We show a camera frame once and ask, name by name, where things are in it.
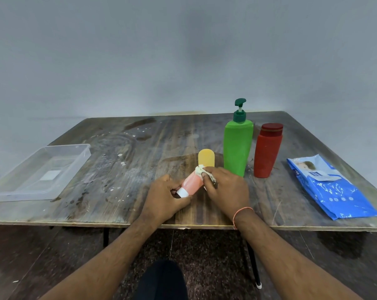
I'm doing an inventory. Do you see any person's right hand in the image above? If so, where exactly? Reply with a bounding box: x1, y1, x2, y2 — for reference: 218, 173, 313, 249
202, 166, 254, 220

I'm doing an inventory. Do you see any person's left hand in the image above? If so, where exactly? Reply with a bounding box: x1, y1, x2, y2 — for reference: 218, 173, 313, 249
140, 174, 193, 227

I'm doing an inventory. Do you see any white wet wipe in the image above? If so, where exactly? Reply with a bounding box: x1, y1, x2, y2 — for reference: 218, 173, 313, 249
195, 164, 216, 185

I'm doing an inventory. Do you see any pink tube with white cap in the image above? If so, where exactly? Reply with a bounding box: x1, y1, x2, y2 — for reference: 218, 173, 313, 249
176, 169, 205, 198

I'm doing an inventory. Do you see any person's right forearm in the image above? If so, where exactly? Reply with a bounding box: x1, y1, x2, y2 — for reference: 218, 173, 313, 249
234, 210, 362, 300

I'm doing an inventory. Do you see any person's left forearm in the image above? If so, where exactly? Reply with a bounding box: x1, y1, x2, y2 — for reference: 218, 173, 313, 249
40, 212, 170, 300

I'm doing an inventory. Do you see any yellow bottle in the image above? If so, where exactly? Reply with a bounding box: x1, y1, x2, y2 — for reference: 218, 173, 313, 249
198, 149, 215, 168

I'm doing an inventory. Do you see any orange wrist thread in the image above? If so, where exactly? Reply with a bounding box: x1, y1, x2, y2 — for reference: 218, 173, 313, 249
232, 207, 255, 230

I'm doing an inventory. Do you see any green pump bottle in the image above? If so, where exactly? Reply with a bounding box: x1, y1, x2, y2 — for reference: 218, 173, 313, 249
223, 98, 254, 178

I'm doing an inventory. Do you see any red bottle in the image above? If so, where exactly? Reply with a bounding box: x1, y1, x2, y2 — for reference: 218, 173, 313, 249
254, 123, 284, 179

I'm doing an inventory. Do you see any person's leg in dark trousers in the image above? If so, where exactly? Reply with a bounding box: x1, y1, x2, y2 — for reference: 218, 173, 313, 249
135, 259, 189, 300

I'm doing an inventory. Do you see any blue wet wipes packet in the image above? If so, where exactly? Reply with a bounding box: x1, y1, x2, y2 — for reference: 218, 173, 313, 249
286, 154, 377, 221

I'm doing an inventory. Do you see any clear plastic tray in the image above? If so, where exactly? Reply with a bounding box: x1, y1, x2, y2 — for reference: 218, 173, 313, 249
0, 144, 92, 202

